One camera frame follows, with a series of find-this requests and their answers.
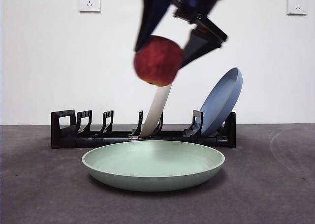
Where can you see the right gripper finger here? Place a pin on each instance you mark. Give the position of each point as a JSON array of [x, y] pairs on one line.
[[201, 46], [151, 17]]

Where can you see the black plate rack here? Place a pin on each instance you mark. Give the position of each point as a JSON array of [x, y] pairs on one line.
[[73, 142]]

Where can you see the beige plate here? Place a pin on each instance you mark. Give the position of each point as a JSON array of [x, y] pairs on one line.
[[157, 108]]

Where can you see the blue plate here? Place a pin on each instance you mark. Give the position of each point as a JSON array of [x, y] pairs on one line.
[[219, 103]]

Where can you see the red apple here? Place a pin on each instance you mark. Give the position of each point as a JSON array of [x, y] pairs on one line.
[[157, 61]]

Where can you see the green plate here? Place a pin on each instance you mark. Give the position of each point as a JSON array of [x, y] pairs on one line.
[[152, 169]]

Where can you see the white wall socket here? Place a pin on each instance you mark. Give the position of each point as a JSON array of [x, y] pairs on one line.
[[89, 1], [297, 4]]

